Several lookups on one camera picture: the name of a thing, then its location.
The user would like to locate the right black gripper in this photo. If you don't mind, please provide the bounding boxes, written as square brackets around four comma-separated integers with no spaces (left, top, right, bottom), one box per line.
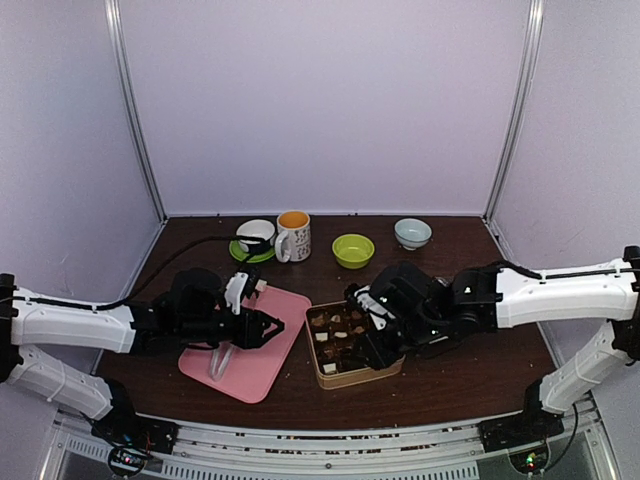
[351,313,444,371]

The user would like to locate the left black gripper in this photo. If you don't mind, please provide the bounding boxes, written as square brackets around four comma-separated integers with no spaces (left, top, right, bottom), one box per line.
[178,305,284,349]

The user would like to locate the gold chocolate tin box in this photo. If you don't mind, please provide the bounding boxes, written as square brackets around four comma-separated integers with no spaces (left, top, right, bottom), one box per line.
[305,301,404,390]

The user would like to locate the white metal tongs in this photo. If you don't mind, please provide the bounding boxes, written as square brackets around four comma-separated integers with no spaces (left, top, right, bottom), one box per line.
[209,343,235,382]

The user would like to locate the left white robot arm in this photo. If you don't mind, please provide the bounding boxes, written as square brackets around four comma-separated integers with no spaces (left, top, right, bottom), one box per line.
[1,268,285,444]

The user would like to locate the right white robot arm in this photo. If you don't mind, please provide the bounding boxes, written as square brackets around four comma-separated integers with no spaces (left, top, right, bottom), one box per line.
[345,246,639,442]

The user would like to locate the pink plastic tray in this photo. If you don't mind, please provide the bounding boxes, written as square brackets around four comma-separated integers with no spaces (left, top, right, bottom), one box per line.
[178,286,311,404]

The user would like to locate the green saucer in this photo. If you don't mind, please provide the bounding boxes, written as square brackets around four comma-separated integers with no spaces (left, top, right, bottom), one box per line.
[228,240,275,264]

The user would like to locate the white patterned mug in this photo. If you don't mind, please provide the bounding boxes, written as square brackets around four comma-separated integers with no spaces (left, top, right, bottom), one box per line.
[274,211,311,263]

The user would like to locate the white dark blue bowl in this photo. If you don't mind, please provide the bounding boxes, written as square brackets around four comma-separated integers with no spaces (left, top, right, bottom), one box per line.
[236,219,276,254]

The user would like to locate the lime green bowl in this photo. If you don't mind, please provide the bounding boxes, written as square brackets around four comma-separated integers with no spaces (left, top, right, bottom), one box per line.
[332,234,375,270]

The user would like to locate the pale blue ceramic bowl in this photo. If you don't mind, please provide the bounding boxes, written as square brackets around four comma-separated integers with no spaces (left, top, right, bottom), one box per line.
[394,218,433,251]

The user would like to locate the right circuit board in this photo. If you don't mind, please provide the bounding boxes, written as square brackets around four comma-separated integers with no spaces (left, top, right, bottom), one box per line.
[509,446,550,476]

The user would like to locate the circuit board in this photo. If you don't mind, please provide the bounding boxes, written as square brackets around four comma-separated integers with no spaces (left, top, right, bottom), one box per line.
[509,446,550,476]
[107,446,151,477]

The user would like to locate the left circuit board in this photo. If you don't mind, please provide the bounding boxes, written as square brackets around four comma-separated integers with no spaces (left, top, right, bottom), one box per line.
[107,446,151,477]

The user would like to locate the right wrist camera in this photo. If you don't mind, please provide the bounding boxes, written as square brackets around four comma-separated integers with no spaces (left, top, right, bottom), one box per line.
[345,284,394,331]

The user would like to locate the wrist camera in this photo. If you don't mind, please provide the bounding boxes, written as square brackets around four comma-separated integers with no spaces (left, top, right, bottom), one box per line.
[224,266,261,315]
[345,284,394,331]

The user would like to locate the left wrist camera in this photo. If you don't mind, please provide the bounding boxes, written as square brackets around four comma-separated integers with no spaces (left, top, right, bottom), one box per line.
[224,266,261,315]

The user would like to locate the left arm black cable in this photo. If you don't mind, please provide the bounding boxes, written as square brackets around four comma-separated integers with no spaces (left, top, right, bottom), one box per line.
[0,233,271,311]

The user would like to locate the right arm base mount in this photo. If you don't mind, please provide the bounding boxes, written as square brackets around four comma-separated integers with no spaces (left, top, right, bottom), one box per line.
[478,412,564,453]

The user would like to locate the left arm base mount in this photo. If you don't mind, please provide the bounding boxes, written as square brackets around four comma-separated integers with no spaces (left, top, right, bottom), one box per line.
[89,416,179,454]

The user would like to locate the front aluminium rail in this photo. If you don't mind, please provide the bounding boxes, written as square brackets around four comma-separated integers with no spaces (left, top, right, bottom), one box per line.
[39,394,616,480]

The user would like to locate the left aluminium frame post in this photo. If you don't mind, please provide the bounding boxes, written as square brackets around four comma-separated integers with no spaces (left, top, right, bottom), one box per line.
[104,0,168,223]

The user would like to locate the aluminium frame post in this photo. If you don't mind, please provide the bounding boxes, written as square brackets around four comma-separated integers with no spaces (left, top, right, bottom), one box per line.
[483,0,545,224]
[104,0,168,223]

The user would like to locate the right aluminium frame post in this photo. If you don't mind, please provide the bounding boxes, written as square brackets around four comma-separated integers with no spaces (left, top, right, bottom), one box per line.
[483,0,545,224]

